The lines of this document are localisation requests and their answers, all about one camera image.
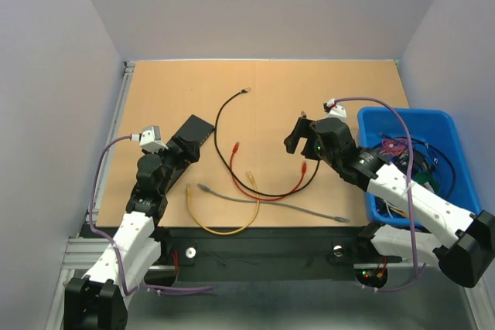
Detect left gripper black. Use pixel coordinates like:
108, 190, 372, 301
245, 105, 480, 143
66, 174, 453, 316
143, 135, 199, 195

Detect grey ethernet cable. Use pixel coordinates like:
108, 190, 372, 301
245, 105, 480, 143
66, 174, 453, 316
197, 182, 351, 224

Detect black ethernet cable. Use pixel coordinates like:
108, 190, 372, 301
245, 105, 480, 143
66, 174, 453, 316
213, 88, 321, 197

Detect yellow ethernet cable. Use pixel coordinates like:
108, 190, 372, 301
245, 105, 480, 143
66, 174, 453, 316
186, 170, 260, 236

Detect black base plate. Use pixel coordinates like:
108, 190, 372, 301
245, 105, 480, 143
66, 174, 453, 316
145, 226, 400, 286

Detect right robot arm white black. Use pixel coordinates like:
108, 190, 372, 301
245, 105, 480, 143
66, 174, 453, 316
284, 117, 494, 288

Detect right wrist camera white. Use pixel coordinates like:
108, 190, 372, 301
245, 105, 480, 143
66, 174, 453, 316
323, 98, 347, 122

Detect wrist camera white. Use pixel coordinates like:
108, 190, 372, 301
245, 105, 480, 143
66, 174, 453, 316
139, 125, 169, 153
323, 98, 347, 122

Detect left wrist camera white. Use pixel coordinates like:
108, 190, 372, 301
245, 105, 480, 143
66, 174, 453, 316
139, 125, 169, 153

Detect flat black box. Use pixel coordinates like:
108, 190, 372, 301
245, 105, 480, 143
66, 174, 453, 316
163, 163, 189, 194

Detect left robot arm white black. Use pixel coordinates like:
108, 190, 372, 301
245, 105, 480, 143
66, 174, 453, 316
63, 131, 210, 329

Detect black network switch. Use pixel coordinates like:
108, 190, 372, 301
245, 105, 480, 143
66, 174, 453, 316
176, 114, 214, 147

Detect aluminium frame rail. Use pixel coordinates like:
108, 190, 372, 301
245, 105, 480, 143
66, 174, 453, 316
45, 61, 136, 329

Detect tangled cables in bin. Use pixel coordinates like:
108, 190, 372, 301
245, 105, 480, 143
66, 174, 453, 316
370, 132, 459, 217

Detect blue plastic bin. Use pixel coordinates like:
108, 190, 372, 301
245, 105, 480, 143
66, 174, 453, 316
357, 107, 482, 214

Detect red ethernet cable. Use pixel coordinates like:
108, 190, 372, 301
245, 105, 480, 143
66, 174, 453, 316
230, 141, 309, 201

